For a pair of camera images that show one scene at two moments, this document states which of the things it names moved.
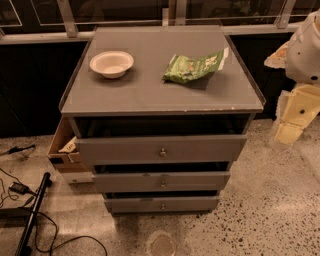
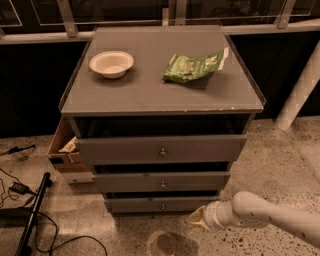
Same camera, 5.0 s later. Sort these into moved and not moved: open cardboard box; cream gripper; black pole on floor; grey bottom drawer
Moved: cream gripper
Not moved: grey bottom drawer; open cardboard box; black pole on floor
